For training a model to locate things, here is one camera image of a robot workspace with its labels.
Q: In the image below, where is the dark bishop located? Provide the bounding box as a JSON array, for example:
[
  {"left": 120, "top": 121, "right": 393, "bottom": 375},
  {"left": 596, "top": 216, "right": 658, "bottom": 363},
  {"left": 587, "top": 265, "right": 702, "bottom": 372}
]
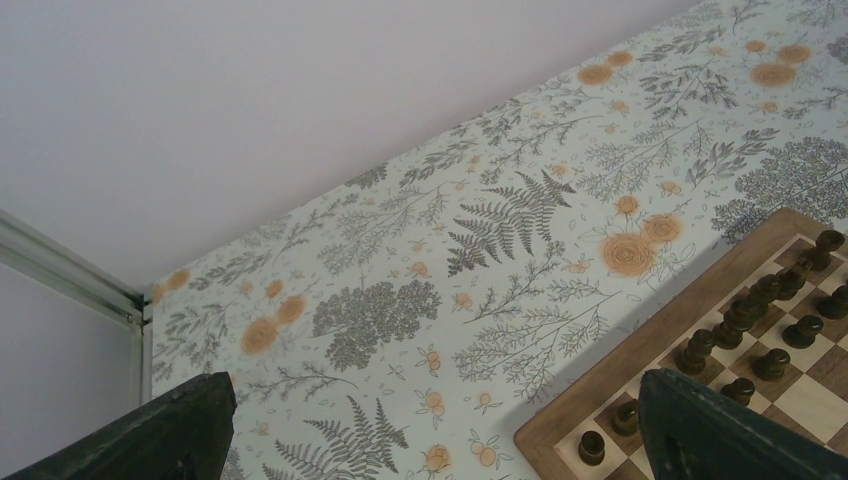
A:
[
  {"left": 713, "top": 299, "right": 761, "bottom": 350},
  {"left": 802, "top": 229, "right": 845, "bottom": 272}
]

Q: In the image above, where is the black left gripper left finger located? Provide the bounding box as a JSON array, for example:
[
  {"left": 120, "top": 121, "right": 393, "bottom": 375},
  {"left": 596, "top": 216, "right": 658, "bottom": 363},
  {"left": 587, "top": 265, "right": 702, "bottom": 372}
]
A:
[{"left": 8, "top": 372, "right": 237, "bottom": 479}]

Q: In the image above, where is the dark knight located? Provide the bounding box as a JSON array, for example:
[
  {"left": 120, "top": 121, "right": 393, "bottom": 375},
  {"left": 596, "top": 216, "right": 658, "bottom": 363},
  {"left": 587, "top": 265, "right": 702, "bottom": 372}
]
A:
[{"left": 676, "top": 329, "right": 716, "bottom": 375}]

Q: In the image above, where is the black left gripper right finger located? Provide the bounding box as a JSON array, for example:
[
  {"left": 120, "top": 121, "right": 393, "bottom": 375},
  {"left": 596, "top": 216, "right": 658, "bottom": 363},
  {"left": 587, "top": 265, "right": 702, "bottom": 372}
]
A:
[{"left": 638, "top": 368, "right": 847, "bottom": 479}]

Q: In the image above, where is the dark king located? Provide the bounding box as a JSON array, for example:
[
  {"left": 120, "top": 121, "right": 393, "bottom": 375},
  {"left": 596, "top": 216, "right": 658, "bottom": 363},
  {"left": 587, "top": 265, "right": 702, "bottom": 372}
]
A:
[{"left": 776, "top": 258, "right": 812, "bottom": 301}]

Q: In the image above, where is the wooden chess board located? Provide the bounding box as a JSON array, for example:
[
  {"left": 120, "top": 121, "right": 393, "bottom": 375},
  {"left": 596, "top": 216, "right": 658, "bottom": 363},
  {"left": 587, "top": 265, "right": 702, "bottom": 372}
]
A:
[{"left": 514, "top": 208, "right": 847, "bottom": 479}]

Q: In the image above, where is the dark corner rook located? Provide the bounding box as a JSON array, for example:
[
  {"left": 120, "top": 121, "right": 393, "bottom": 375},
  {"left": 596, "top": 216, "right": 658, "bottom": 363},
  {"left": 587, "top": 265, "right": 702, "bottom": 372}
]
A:
[{"left": 578, "top": 430, "right": 605, "bottom": 466}]

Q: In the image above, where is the dark pawn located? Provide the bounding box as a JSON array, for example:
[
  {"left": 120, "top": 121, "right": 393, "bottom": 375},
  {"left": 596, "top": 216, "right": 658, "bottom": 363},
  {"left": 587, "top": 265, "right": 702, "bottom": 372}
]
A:
[
  {"left": 720, "top": 377, "right": 756, "bottom": 406},
  {"left": 752, "top": 348, "right": 791, "bottom": 381},
  {"left": 782, "top": 315, "right": 824, "bottom": 349},
  {"left": 815, "top": 285, "right": 848, "bottom": 320},
  {"left": 612, "top": 399, "right": 639, "bottom": 436}
]

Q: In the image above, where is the dark queen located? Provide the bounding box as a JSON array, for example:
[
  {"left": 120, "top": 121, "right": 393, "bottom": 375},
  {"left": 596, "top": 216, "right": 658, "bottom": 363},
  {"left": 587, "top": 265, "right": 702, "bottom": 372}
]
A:
[{"left": 747, "top": 274, "right": 781, "bottom": 319}]

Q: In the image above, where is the floral table mat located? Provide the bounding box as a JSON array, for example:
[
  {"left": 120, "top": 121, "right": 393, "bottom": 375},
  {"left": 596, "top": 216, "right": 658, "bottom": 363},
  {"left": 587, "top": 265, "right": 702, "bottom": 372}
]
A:
[{"left": 151, "top": 1, "right": 847, "bottom": 479}]

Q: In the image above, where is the aluminium frame post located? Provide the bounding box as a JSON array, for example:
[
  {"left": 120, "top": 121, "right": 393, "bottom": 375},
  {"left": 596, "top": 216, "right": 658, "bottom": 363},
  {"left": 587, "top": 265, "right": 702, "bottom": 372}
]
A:
[{"left": 1, "top": 210, "right": 151, "bottom": 405}]

